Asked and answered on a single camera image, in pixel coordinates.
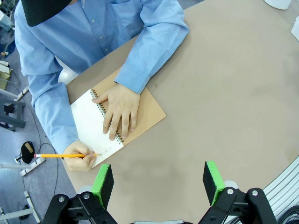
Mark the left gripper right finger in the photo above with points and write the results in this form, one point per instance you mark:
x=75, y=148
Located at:
x=211, y=179

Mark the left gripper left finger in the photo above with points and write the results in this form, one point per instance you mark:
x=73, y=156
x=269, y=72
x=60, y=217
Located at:
x=102, y=182

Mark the yellow pencil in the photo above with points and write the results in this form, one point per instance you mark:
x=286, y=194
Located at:
x=58, y=155

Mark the spiral notebook tan cover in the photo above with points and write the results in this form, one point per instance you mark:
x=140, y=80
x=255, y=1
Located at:
x=88, y=121

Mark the person's left forearm blue sleeve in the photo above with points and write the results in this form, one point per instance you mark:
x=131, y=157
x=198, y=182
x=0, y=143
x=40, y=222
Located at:
x=149, y=58

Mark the person's right forearm blue sleeve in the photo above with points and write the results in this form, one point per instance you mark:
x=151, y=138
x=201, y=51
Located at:
x=56, y=116

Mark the person's right hand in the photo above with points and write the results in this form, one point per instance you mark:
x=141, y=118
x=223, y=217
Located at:
x=74, y=148

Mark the person's left hand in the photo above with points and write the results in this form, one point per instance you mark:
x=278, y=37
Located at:
x=121, y=105

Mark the white power strip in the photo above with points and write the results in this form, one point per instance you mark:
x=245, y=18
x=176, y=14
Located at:
x=30, y=169

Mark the black pouch tan label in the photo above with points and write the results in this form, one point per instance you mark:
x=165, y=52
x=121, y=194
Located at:
x=27, y=152

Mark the person torso blue shirt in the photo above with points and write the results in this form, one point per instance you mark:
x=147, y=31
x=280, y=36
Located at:
x=88, y=30

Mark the black baseball cap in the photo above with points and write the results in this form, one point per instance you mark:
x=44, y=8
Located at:
x=42, y=11

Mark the white lidded trash can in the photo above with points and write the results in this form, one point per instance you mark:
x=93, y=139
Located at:
x=278, y=3

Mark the aluminium frame rail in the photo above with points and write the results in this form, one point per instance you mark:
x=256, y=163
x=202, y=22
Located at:
x=285, y=186

